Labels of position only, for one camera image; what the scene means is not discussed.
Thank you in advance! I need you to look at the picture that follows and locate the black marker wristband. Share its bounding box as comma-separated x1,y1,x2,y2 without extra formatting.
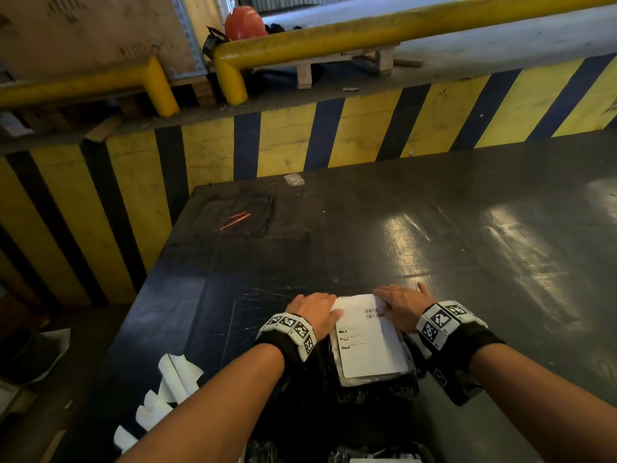
255,312,318,377
416,300,506,377

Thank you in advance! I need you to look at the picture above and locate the white paper tag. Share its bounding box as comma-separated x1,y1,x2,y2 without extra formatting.
0,110,35,138

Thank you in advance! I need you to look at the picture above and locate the person's right hand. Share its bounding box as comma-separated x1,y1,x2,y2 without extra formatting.
372,282,437,333

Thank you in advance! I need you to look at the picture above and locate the small wooden block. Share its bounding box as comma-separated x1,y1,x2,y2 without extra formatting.
84,114,124,143

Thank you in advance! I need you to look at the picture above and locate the white paper sheet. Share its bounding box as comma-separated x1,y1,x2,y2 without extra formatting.
28,328,71,384

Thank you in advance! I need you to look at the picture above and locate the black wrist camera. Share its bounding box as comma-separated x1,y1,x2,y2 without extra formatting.
426,361,483,406

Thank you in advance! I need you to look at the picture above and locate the yellow black striped barrier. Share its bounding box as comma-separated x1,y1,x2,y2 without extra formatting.
0,55,617,309

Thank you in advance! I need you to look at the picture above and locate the printed flat cardboard sheet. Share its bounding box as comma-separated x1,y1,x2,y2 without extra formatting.
0,380,39,420

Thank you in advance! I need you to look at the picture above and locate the person's right forearm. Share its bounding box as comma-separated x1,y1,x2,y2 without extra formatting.
470,343,617,463

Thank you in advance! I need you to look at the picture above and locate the person's left forearm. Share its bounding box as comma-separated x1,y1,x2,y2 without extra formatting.
118,343,285,463

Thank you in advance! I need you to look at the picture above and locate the black bucket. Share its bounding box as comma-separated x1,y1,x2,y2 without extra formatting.
0,330,58,384

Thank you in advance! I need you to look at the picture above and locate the person's left hand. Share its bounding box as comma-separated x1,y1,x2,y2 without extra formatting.
285,293,344,343

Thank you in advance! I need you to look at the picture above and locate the large brown plywood crate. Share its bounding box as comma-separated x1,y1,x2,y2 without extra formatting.
0,0,208,82

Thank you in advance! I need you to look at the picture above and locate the yellow pipe guardrail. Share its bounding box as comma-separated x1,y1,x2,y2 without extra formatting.
213,0,617,107
0,56,180,118

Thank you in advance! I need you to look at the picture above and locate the wooden pallet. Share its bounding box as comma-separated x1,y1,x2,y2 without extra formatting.
168,74,218,109
250,42,401,90

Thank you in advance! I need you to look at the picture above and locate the orange hard hat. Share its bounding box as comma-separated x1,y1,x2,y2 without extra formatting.
224,5,267,42

